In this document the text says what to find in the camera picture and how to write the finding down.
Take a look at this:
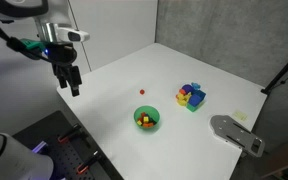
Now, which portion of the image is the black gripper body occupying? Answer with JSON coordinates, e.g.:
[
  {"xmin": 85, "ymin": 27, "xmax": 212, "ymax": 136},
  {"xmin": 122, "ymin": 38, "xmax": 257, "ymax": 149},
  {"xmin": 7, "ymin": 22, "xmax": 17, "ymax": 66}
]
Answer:
[{"xmin": 46, "ymin": 41, "xmax": 77, "ymax": 68}]

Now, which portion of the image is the green plastic bowl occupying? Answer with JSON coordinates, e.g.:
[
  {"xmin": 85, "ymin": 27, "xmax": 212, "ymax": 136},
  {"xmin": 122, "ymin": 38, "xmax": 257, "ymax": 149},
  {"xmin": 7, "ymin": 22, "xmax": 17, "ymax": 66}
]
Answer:
[{"xmin": 133, "ymin": 105, "xmax": 161, "ymax": 131}]

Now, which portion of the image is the green block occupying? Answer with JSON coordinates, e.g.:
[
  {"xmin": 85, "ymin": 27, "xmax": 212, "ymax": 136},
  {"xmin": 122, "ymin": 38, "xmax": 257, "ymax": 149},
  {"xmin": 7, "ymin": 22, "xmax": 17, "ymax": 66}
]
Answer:
[{"xmin": 186, "ymin": 103, "xmax": 201, "ymax": 113}]

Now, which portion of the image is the blue block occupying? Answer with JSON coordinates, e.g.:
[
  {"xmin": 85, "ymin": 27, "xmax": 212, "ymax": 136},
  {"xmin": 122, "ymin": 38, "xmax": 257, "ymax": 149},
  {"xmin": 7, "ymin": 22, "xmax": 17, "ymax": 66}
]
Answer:
[{"xmin": 187, "ymin": 89, "xmax": 207, "ymax": 107}]

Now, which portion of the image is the black orange clamp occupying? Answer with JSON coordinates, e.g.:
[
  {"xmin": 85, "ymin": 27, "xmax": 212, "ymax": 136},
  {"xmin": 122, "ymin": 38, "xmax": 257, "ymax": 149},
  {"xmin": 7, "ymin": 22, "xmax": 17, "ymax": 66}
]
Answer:
[
  {"xmin": 57, "ymin": 123, "xmax": 84, "ymax": 145},
  {"xmin": 76, "ymin": 150, "xmax": 102, "ymax": 176}
]

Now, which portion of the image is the black perforated base board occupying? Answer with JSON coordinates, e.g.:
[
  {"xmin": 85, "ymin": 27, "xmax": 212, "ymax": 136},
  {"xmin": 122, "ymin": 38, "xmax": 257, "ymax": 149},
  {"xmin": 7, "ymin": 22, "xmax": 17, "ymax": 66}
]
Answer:
[{"xmin": 12, "ymin": 110, "xmax": 125, "ymax": 180}]

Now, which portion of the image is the light blue toy piece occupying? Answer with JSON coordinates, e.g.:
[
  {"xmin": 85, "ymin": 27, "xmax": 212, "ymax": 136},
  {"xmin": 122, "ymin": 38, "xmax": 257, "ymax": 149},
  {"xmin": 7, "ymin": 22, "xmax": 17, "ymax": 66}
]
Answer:
[{"xmin": 190, "ymin": 82, "xmax": 202, "ymax": 91}]

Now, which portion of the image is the pale yellow sticker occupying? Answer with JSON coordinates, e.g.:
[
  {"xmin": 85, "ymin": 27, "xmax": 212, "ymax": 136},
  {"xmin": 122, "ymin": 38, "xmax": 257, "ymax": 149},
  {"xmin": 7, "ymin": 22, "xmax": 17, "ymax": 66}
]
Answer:
[{"xmin": 232, "ymin": 110, "xmax": 248, "ymax": 122}]

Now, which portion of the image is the grey metal mounting plate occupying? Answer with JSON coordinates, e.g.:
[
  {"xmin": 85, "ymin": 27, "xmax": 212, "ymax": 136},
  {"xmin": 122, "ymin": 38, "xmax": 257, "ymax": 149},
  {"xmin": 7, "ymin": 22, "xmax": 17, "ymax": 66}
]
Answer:
[{"xmin": 209, "ymin": 114, "xmax": 266, "ymax": 159}]

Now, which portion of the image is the black tripod leg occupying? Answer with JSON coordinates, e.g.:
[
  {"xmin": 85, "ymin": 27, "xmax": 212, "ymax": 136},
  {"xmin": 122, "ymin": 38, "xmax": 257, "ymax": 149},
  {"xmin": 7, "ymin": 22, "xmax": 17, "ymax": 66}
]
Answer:
[{"xmin": 260, "ymin": 44, "xmax": 288, "ymax": 96}]

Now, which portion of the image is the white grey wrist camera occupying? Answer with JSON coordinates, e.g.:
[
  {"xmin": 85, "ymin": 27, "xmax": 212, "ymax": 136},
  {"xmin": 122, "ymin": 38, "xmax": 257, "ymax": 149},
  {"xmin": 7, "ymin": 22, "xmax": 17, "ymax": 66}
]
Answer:
[{"xmin": 57, "ymin": 27, "xmax": 91, "ymax": 43}]

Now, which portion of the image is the green cable connector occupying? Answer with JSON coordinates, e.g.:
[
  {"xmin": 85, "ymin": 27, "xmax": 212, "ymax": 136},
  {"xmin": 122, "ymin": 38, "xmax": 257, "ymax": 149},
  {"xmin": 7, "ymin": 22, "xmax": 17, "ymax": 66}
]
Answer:
[{"xmin": 19, "ymin": 38, "xmax": 47, "ymax": 57}]

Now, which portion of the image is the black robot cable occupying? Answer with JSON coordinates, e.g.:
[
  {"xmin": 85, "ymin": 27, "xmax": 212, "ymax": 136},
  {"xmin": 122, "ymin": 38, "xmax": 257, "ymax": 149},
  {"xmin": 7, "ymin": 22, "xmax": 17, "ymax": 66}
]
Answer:
[{"xmin": 0, "ymin": 9, "xmax": 53, "ymax": 65}]

